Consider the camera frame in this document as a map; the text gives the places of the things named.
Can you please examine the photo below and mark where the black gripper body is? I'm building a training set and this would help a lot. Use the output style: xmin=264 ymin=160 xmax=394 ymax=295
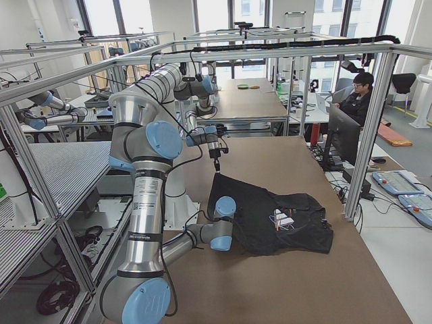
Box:
xmin=209 ymin=147 xmax=229 ymax=173

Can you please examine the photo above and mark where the black graphic t-shirt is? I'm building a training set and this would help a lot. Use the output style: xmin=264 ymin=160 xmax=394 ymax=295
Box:
xmin=208 ymin=173 xmax=333 ymax=255

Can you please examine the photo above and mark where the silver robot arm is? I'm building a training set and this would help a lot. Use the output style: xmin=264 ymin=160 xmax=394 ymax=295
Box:
xmin=173 ymin=74 xmax=229 ymax=173
xmin=98 ymin=63 xmax=236 ymax=323

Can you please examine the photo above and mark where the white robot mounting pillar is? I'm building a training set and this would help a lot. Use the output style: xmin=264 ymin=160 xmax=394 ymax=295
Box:
xmin=164 ymin=167 xmax=200 ymax=230

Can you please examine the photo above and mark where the black Huawei monitor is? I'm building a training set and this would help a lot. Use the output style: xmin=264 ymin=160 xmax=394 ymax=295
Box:
xmin=321 ymin=105 xmax=361 ymax=171

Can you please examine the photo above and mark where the seated person in black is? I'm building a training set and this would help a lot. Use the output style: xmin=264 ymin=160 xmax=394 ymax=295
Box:
xmin=335 ymin=72 xmax=374 ymax=127

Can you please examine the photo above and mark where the teach pendant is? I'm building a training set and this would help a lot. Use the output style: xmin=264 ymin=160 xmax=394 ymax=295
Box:
xmin=398 ymin=194 xmax=432 ymax=229
xmin=371 ymin=171 xmax=424 ymax=196

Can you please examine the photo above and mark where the striped metal workbench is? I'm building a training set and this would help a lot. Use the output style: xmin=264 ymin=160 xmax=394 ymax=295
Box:
xmin=1 ymin=141 xmax=111 ymax=297

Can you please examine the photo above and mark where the aluminium frame post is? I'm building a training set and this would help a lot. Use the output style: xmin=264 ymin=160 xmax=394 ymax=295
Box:
xmin=344 ymin=52 xmax=398 ymax=222

